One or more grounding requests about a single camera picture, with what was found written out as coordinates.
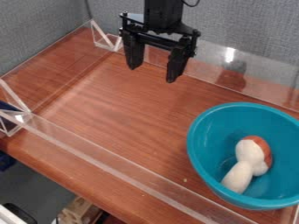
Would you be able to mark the clear acrylic left bracket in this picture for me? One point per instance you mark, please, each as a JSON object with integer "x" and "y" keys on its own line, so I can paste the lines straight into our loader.
{"x": 15, "y": 114}

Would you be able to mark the blue plastic bowl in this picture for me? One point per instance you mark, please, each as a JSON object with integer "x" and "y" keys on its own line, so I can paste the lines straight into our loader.
{"x": 214, "y": 134}

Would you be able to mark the clear acrylic corner bracket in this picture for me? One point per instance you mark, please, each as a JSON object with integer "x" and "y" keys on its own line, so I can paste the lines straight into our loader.
{"x": 104, "y": 40}

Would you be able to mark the wooden block under table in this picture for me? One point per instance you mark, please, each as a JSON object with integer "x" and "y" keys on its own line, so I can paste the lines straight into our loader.
{"x": 79, "y": 212}

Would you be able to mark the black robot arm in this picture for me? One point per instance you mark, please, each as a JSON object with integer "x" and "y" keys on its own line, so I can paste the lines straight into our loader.
{"x": 168, "y": 7}

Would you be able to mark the clear acrylic front barrier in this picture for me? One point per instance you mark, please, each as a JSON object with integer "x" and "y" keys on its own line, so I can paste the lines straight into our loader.
{"x": 68, "y": 155}

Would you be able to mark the black white object bottom left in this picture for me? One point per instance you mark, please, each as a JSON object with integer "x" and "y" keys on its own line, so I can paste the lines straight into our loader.
{"x": 14, "y": 215}

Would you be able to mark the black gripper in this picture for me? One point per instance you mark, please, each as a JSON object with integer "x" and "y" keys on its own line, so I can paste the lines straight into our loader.
{"x": 160, "y": 30}

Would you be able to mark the clear acrylic back barrier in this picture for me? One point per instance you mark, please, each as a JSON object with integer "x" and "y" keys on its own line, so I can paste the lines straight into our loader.
{"x": 259, "y": 77}

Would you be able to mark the clear acrylic barrier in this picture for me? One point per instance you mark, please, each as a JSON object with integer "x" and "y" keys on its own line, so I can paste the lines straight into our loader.
{"x": 259, "y": 77}
{"x": 68, "y": 155}

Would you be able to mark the white brown toy mushroom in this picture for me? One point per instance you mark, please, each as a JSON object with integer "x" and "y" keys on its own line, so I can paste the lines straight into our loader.
{"x": 254, "y": 156}

